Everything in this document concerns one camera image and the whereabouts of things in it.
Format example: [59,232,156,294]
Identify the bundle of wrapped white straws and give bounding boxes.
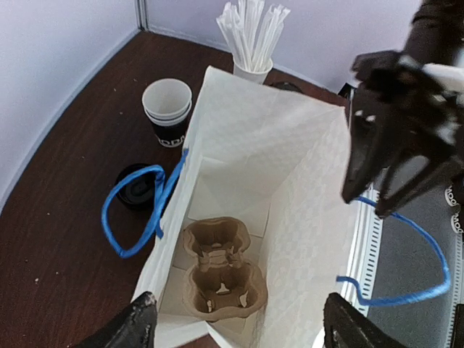
[216,1,291,72]

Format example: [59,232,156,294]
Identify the stack of black lids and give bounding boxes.
[117,173,156,211]

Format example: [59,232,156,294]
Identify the white cup holding straws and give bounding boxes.
[233,59,273,85]

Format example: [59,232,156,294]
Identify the blue checkered paper bag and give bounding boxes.
[101,65,452,348]

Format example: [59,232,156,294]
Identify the stack of paper coffee cups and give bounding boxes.
[141,78,193,148]

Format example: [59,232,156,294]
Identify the aluminium front rail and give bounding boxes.
[347,201,383,299]

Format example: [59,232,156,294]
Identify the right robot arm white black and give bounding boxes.
[341,1,463,218]

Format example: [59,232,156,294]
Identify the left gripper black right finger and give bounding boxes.
[323,292,402,348]

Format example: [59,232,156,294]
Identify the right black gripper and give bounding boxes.
[341,51,463,218]

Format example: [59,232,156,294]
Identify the single black paper coffee cup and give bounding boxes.
[444,180,463,234]

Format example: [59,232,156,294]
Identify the left aluminium frame post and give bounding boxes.
[135,0,149,31]

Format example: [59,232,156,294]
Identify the brown cardboard cup carrier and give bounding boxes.
[182,217,268,322]

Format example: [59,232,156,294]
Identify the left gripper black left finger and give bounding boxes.
[74,291,157,348]

